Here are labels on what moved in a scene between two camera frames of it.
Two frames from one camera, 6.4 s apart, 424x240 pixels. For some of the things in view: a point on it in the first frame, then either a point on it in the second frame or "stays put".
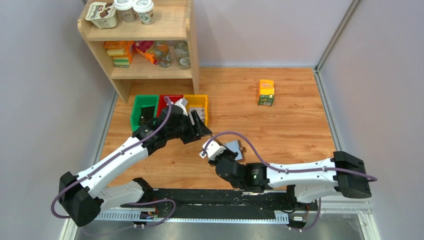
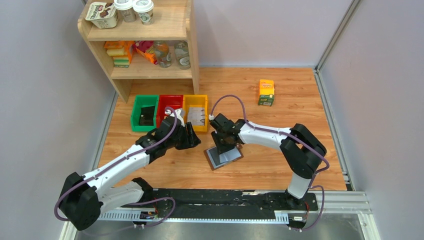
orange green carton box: x=266 y=92 stays put
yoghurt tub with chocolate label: x=103 y=14 stays put
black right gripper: x=227 y=151 → x=221 y=149
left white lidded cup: x=125 y=11 stays put
